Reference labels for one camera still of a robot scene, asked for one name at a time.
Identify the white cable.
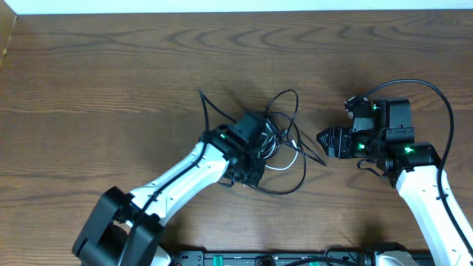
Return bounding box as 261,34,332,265
264,129,299,171

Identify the long black cable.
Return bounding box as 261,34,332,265
251,89,328,196

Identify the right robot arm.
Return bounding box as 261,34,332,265
316,98,472,265

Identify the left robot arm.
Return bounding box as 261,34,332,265
72,112,273,265

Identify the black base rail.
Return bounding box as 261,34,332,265
171,242,434,266

